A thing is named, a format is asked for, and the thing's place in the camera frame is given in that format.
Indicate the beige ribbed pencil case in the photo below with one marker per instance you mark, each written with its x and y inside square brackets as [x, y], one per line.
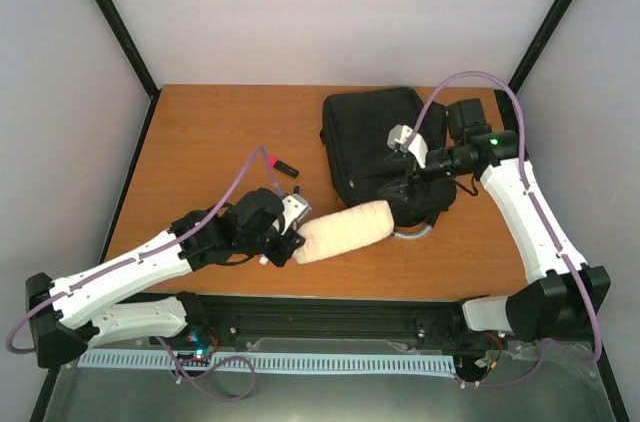
[344, 231]

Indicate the right black frame post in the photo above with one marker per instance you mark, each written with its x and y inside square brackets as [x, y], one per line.
[552, 19]

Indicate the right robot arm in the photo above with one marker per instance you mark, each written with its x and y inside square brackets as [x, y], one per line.
[563, 292]

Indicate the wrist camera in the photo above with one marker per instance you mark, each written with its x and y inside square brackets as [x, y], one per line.
[406, 140]
[296, 208]

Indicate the pink highlighter marker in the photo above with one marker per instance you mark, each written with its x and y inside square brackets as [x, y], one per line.
[283, 167]

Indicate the light blue cable duct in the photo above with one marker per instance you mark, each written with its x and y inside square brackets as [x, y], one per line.
[274, 363]

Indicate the black mounting rail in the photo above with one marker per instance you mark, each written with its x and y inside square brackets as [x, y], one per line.
[235, 321]

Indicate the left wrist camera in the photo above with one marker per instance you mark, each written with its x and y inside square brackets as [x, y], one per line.
[296, 208]

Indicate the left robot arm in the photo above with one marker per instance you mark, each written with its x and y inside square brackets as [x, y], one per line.
[72, 314]

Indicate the black frame post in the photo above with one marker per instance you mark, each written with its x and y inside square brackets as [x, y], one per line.
[129, 48]
[552, 19]

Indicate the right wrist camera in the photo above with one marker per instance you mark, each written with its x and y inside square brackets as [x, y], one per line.
[406, 140]

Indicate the black student backpack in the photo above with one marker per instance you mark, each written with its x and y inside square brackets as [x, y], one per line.
[363, 168]

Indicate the left black frame post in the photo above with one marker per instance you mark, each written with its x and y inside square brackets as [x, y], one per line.
[129, 48]

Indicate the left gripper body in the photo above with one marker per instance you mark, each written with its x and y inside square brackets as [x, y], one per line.
[279, 255]

